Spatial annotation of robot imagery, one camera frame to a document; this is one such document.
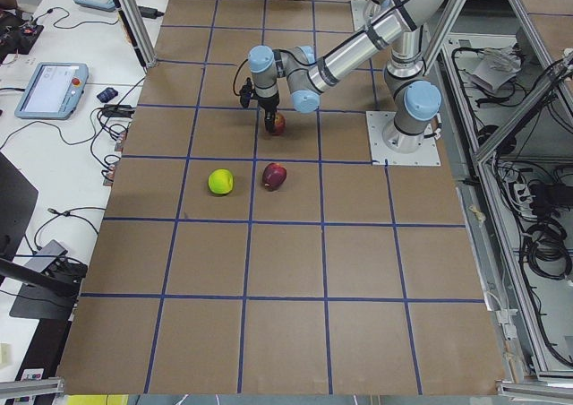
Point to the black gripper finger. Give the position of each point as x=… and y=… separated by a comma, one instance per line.
x=270, y=122

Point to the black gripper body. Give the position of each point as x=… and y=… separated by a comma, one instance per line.
x=268, y=104

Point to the red yellow apple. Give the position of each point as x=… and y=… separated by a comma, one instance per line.
x=279, y=125

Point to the dark red apple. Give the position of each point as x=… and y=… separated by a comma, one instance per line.
x=273, y=176

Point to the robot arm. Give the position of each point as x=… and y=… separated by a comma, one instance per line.
x=308, y=77

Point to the green apple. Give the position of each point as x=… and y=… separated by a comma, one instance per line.
x=221, y=181

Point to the black power adapter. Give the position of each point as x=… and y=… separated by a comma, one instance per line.
x=149, y=12

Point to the dark blue checkered pouch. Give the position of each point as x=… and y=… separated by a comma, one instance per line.
x=107, y=94

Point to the near teach pendant tablet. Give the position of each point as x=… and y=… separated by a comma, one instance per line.
x=54, y=91

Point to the white power strip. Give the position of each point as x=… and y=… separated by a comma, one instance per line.
x=522, y=197

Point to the black monitor stand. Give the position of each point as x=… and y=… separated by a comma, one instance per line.
x=49, y=279

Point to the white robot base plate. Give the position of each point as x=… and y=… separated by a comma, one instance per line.
x=389, y=147

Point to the aluminium frame post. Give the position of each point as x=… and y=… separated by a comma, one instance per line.
x=130, y=16

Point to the aluminium frame rail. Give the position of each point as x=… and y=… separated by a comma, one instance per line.
x=507, y=67

